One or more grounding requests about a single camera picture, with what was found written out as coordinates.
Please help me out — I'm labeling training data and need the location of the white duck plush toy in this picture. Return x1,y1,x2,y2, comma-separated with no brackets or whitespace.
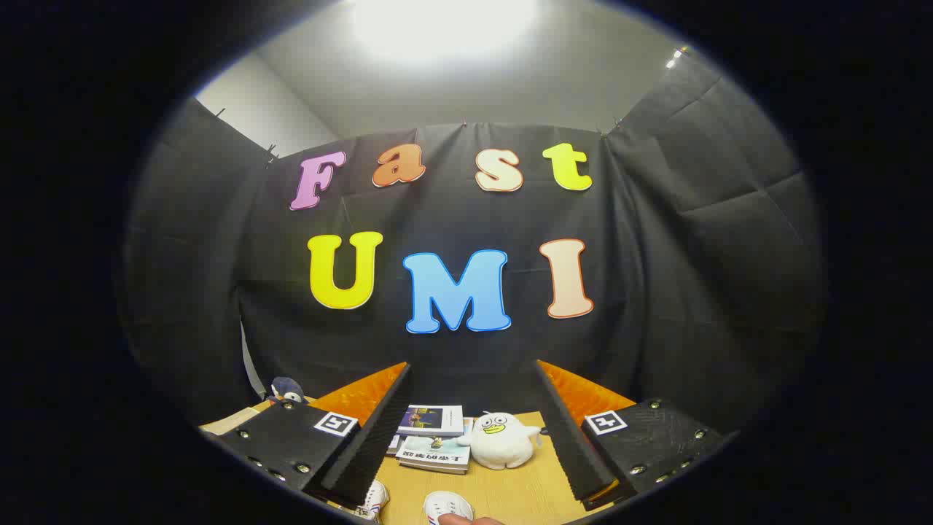
458,412,544,470

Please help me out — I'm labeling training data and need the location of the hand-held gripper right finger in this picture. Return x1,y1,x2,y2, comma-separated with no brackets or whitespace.
536,359,737,504

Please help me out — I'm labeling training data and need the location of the book with blue cover picture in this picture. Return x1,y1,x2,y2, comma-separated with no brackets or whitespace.
397,405,464,438

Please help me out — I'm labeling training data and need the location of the black backdrop cloth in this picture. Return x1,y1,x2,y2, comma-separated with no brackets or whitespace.
120,55,828,438

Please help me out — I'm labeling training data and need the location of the white canvas shoe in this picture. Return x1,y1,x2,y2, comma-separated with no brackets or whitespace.
423,491,475,525
355,480,389,522

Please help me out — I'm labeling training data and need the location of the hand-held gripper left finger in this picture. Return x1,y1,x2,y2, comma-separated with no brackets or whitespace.
216,361,413,509

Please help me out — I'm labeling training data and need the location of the book with pale teal cover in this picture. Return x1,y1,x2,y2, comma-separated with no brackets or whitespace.
397,435,472,475

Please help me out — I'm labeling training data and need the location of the penguin plush toy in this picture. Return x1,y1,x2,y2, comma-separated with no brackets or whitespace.
270,377,307,405

